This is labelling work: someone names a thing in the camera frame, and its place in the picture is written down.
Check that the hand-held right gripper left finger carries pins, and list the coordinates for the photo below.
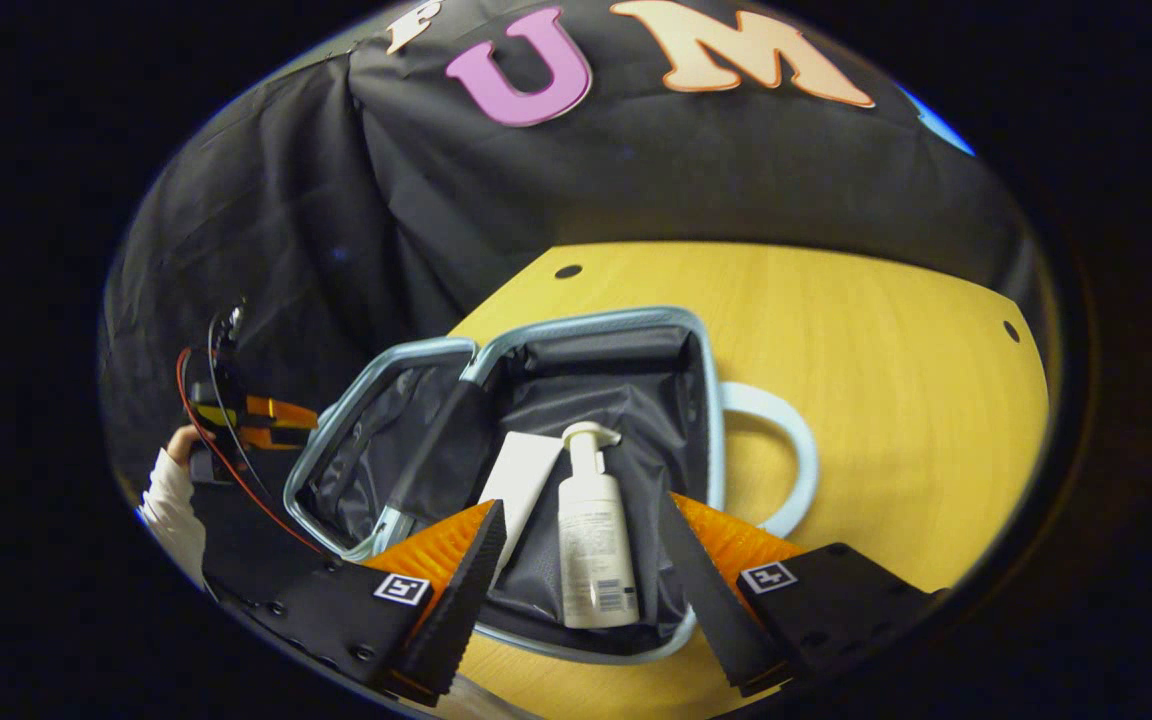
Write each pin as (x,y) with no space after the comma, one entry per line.
(456,600)

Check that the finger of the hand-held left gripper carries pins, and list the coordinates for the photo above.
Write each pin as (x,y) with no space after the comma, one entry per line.
(281,420)

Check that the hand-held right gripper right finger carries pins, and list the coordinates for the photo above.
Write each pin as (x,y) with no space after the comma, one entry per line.
(711,600)

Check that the white pump bottle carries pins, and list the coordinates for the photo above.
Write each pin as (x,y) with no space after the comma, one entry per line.
(594,540)

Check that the white tube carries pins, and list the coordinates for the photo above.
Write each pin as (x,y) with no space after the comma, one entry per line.
(521,475)

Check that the light blue suitcase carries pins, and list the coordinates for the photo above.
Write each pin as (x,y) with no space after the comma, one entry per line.
(626,400)

